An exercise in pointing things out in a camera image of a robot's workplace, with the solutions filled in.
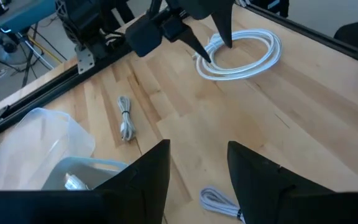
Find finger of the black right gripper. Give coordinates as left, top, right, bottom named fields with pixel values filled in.
left=210, top=0, right=235, bottom=49
left=162, top=17, right=212, bottom=64

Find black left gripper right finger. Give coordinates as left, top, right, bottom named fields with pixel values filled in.
left=227, top=141, right=358, bottom=224

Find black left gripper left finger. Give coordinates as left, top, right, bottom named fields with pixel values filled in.
left=0, top=139, right=171, bottom=224

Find purple USB cable bundle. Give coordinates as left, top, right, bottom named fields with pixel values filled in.
left=199, top=185, right=247, bottom=224

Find white USB cable bundle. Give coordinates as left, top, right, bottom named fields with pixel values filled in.
left=116, top=95, right=136, bottom=142

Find grey plastic bin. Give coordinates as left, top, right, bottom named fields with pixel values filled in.
left=41, top=156, right=129, bottom=191

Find frosted translucent plastic bin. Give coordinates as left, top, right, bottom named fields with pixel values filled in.
left=0, top=107, right=96, bottom=191

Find black tripod stand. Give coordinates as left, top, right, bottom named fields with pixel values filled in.
left=17, top=23, right=68, bottom=90

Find teal plastic panel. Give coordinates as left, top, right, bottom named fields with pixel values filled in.
left=0, top=0, right=57, bottom=34

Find black side desk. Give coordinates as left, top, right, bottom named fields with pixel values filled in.
left=333, top=17, right=358, bottom=70

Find silver mounting bracket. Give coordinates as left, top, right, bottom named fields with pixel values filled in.
left=75, top=45, right=96, bottom=75

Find black aluminium table frame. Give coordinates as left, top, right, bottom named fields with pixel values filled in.
left=0, top=0, right=358, bottom=162

